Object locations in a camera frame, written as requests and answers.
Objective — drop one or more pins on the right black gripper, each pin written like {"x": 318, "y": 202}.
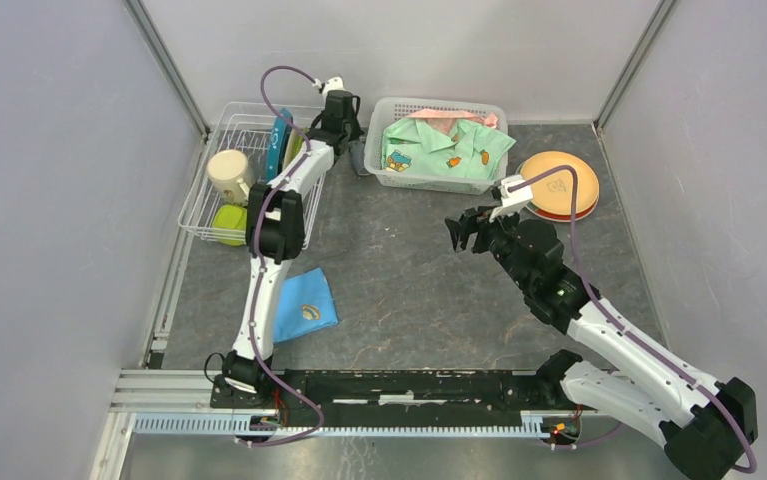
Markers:
{"x": 473, "y": 221}

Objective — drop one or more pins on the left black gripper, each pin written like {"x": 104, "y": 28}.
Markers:
{"x": 358, "y": 129}

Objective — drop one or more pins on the cream plate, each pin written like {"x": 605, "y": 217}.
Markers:
{"x": 289, "y": 149}

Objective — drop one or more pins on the blue polka dot plate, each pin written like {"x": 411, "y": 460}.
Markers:
{"x": 278, "y": 144}

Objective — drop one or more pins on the red plate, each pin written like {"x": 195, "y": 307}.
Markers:
{"x": 562, "y": 218}

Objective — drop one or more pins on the orange plate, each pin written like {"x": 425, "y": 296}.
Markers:
{"x": 554, "y": 192}

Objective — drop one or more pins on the green interior mug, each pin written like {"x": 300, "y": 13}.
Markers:
{"x": 231, "y": 175}

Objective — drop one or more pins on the lime green bowl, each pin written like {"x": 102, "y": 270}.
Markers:
{"x": 229, "y": 224}

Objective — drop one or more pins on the lime green plate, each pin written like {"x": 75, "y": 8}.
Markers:
{"x": 298, "y": 147}

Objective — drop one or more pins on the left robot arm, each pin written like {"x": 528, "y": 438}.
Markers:
{"x": 276, "y": 234}

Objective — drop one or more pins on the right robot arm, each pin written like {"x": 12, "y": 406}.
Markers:
{"x": 706, "y": 427}

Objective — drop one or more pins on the white plastic basket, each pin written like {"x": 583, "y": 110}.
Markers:
{"x": 391, "y": 109}

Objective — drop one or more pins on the mint green printed shirt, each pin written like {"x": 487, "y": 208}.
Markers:
{"x": 468, "y": 150}

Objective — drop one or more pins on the pink cloth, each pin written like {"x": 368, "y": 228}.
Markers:
{"x": 490, "y": 120}

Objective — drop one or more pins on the blue folded cloth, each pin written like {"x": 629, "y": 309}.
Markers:
{"x": 306, "y": 305}

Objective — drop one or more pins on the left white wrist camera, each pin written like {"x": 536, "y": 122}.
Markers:
{"x": 324, "y": 87}

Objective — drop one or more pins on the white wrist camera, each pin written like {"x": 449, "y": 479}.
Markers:
{"x": 512, "y": 193}
{"x": 324, "y": 87}

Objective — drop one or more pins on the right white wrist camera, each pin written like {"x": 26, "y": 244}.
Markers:
{"x": 512, "y": 193}

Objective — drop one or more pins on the white wire dish rack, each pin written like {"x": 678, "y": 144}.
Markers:
{"x": 245, "y": 127}

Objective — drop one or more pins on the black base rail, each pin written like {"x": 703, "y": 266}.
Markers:
{"x": 401, "y": 399}

